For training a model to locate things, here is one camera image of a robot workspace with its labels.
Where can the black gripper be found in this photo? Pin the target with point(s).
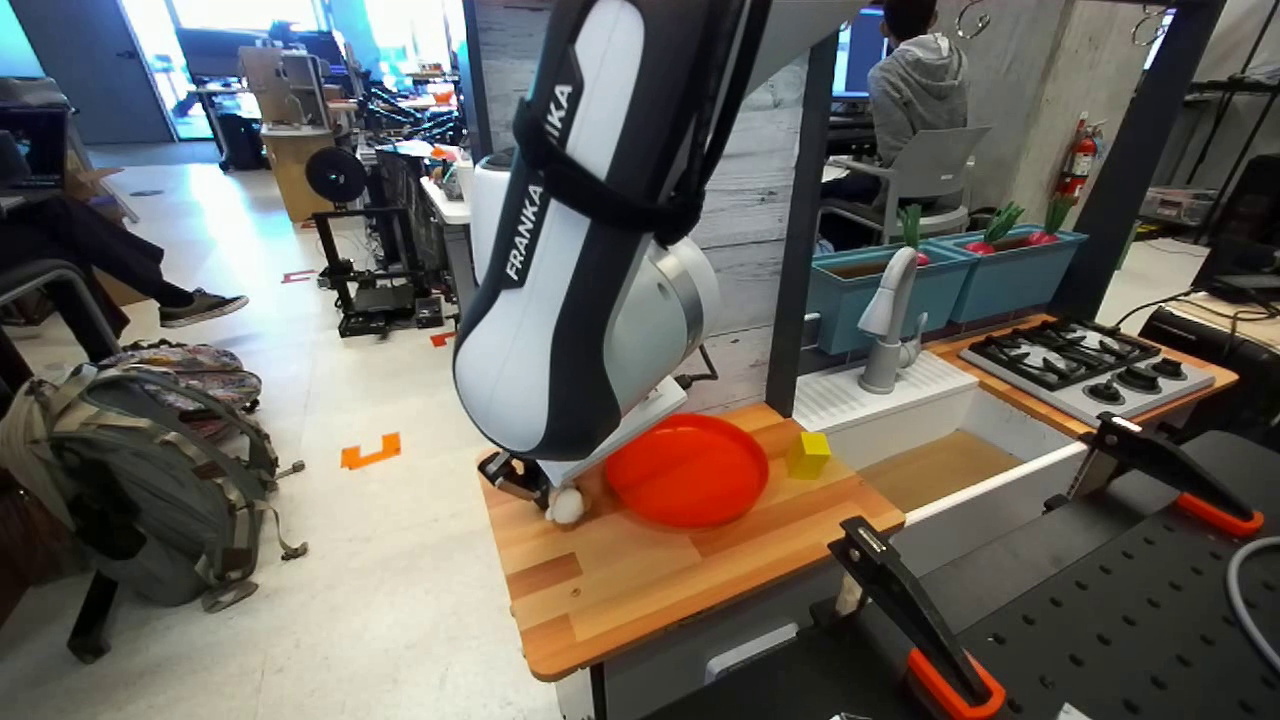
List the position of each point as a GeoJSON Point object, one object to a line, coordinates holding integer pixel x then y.
{"type": "Point", "coordinates": [505, 475]}

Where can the white animal plush toy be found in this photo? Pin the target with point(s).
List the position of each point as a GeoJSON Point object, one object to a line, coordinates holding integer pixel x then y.
{"type": "Point", "coordinates": [568, 504]}

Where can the white black Franka robot arm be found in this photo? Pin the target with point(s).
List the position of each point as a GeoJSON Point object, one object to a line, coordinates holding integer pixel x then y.
{"type": "Point", "coordinates": [585, 226]}

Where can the wooden butcher block counter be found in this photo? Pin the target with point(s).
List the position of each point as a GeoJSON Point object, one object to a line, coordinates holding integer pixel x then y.
{"type": "Point", "coordinates": [625, 580]}

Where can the yellow toy block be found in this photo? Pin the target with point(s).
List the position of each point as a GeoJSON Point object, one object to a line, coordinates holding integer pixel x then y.
{"type": "Point", "coordinates": [811, 456]}

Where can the white toy sink unit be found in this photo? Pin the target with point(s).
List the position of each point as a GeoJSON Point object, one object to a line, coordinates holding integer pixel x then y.
{"type": "Point", "coordinates": [899, 399]}

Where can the grey toy faucet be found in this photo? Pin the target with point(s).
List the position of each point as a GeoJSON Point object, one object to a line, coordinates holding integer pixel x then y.
{"type": "Point", "coordinates": [891, 306]}

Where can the grey black toy stove top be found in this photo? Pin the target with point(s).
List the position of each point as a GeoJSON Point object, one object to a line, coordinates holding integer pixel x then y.
{"type": "Point", "coordinates": [1085, 367]}

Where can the orange round plate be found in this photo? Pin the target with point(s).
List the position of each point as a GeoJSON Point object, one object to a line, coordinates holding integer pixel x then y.
{"type": "Point", "coordinates": [695, 475]}

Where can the orange floor tape marker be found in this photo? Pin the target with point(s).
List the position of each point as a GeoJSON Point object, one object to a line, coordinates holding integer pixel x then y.
{"type": "Point", "coordinates": [370, 456]}

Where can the black wheeled equipment stand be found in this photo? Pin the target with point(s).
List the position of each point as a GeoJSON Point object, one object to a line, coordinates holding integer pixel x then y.
{"type": "Point", "coordinates": [376, 293]}

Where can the white lab desk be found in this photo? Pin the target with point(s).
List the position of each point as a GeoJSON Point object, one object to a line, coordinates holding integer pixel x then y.
{"type": "Point", "coordinates": [455, 221]}

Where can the grey wood-print backdrop panel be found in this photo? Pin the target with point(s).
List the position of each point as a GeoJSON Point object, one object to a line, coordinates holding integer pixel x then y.
{"type": "Point", "coordinates": [754, 241]}

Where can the blue planter bin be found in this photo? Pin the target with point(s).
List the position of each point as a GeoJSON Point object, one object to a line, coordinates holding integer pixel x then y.
{"type": "Point", "coordinates": [1016, 277]}
{"type": "Point", "coordinates": [854, 298]}

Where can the black orange-tipped long clamp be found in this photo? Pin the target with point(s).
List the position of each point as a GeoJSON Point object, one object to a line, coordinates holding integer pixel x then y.
{"type": "Point", "coordinates": [907, 600]}

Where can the grey camouflage backpack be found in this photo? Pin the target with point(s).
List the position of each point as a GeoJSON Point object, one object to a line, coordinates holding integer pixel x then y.
{"type": "Point", "coordinates": [160, 465]}

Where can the wooden cabinet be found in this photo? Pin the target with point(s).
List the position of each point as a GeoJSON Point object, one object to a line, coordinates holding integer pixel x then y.
{"type": "Point", "coordinates": [297, 172]}

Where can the wooden stove board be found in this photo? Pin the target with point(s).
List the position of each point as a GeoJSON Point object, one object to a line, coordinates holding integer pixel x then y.
{"type": "Point", "coordinates": [963, 350]}

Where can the grey office chair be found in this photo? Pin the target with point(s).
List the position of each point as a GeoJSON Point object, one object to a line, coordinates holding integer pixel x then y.
{"type": "Point", "coordinates": [936, 167]}

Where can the seated person in dark trousers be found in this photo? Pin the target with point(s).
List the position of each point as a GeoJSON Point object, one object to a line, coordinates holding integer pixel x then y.
{"type": "Point", "coordinates": [82, 232]}

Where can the computer monitor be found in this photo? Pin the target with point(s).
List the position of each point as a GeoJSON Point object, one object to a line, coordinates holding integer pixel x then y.
{"type": "Point", "coordinates": [862, 54]}

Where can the person in grey hoodie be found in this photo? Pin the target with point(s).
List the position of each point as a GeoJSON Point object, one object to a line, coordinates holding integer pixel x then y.
{"type": "Point", "coordinates": [921, 83]}

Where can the black perforated mounting board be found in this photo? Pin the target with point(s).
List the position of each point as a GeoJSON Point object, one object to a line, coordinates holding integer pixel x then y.
{"type": "Point", "coordinates": [1133, 624]}

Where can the black orange-tipped short clamp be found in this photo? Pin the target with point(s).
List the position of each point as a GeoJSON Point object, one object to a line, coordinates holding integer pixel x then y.
{"type": "Point", "coordinates": [1162, 471]}

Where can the red fire extinguisher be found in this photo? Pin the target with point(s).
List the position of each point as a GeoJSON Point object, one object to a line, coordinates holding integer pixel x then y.
{"type": "Point", "coordinates": [1074, 167]}

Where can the black vertical frame post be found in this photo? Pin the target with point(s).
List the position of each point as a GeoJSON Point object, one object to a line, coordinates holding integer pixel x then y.
{"type": "Point", "coordinates": [806, 226]}

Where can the black chair frame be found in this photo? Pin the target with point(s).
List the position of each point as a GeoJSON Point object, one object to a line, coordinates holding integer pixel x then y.
{"type": "Point", "coordinates": [62, 284]}

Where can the black diagonal frame beam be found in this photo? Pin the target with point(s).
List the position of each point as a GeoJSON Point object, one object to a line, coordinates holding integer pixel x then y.
{"type": "Point", "coordinates": [1133, 146]}

